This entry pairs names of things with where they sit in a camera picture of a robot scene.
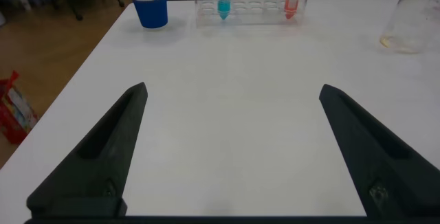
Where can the blue white paper cup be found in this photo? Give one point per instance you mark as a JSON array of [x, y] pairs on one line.
[[150, 11]]

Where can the clear acrylic test tube rack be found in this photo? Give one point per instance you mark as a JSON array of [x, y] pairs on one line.
[[256, 11]]

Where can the red gift bag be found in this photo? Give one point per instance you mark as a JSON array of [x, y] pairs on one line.
[[15, 114]]

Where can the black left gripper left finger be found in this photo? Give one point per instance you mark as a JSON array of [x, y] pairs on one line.
[[99, 155]]

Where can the clear glass beaker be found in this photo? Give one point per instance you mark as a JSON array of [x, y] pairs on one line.
[[412, 21]]

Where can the small white cup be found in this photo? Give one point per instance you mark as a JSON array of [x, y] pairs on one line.
[[24, 3]]

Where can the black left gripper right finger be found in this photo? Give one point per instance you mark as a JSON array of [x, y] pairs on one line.
[[378, 162]]

